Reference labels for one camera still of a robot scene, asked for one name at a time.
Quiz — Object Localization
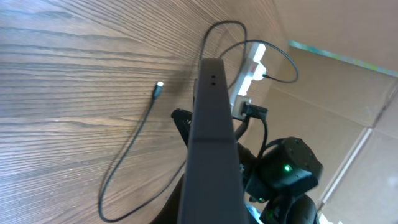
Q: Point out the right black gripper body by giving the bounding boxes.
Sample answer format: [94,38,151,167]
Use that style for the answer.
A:
[236,118,268,203]

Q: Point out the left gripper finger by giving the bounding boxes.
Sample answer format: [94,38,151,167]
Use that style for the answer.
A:
[150,174,185,224]

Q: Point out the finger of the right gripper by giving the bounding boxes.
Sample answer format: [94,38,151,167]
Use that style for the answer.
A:
[171,108,192,146]

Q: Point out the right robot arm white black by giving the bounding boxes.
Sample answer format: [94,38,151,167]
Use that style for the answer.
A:
[172,106,323,223]

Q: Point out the white charger plug adapter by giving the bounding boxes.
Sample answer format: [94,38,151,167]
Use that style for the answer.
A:
[252,62,267,81]

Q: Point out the white power strip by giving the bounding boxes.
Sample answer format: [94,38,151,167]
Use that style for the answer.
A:
[231,42,267,98]

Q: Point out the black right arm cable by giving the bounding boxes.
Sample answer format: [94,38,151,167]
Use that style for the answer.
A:
[248,111,280,175]

